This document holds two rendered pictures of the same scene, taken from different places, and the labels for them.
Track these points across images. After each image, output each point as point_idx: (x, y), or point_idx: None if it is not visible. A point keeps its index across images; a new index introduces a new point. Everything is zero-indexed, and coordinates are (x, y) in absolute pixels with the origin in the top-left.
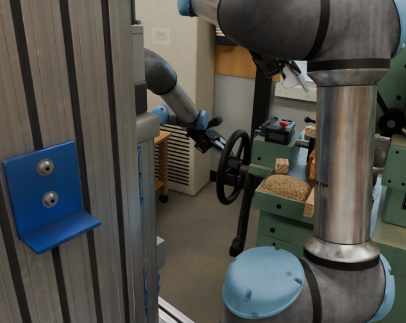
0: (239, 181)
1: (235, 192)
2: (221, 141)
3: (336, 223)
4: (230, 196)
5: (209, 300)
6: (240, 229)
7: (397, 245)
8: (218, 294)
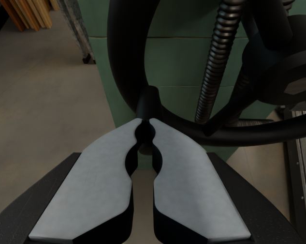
0: (182, 123)
1: (220, 129)
2: (130, 190)
3: None
4: (249, 131)
5: (153, 241)
6: (252, 121)
7: None
8: (138, 235)
